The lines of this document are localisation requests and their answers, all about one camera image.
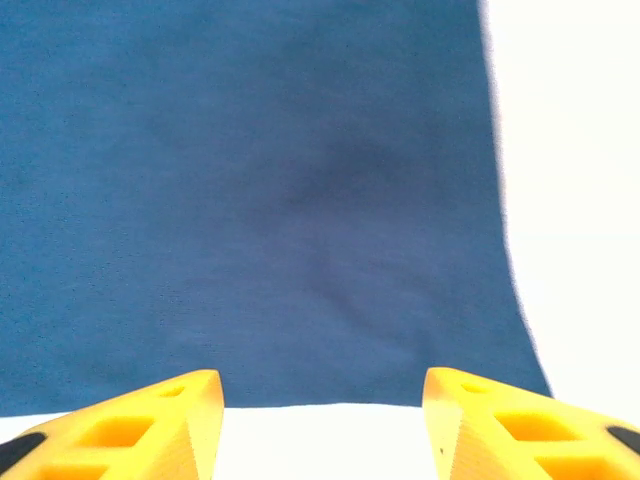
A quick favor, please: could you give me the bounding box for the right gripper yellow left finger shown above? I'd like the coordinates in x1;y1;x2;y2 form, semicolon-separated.
0;368;225;480

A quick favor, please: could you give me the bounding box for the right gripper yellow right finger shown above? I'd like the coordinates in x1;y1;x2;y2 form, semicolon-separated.
423;367;640;480

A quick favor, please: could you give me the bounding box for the navy blue printed t-shirt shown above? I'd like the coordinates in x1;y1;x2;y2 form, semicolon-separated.
0;0;554;419

